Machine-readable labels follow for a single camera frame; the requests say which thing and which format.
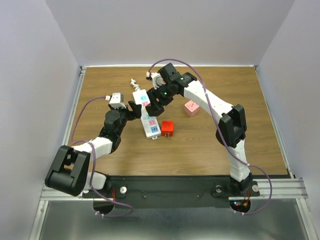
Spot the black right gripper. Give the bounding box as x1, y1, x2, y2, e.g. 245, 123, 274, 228
146, 82, 175, 114

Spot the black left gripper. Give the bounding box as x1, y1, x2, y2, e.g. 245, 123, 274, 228
108, 101, 141, 136

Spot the white multicolour power strip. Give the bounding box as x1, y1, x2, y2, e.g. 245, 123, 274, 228
132, 89, 161, 140

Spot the pink cube plug adapter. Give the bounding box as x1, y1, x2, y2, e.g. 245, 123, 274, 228
184, 100, 200, 117

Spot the black cube plug adapter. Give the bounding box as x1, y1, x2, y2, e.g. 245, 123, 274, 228
145, 102, 164, 117

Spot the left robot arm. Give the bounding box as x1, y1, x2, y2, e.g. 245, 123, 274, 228
44, 101, 142, 197

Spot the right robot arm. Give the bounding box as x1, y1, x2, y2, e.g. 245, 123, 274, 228
145, 63, 253, 195

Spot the red cube plug adapter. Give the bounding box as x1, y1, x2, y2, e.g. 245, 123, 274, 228
161, 120, 174, 137

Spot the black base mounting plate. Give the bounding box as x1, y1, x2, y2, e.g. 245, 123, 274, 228
82, 174, 261, 210

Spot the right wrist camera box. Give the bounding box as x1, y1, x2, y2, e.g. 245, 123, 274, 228
146, 71, 165, 90

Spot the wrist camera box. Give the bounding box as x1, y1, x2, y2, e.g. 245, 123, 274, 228
105, 92, 125, 109
146, 71, 165, 90

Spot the white coiled cord with plug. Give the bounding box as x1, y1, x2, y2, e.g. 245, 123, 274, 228
129, 78, 142, 92

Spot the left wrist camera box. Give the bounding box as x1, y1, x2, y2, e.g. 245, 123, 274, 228
105, 92, 125, 109

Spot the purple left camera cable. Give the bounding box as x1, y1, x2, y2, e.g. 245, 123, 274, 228
71, 96, 135, 218

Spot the purple camera cable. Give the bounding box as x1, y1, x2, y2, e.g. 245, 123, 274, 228
148, 59, 273, 216
71, 96, 135, 218

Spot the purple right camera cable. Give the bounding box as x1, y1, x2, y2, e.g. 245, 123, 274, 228
148, 59, 273, 216

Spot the aluminium frame rail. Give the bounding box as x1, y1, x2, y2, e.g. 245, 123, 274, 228
40, 178, 309, 201

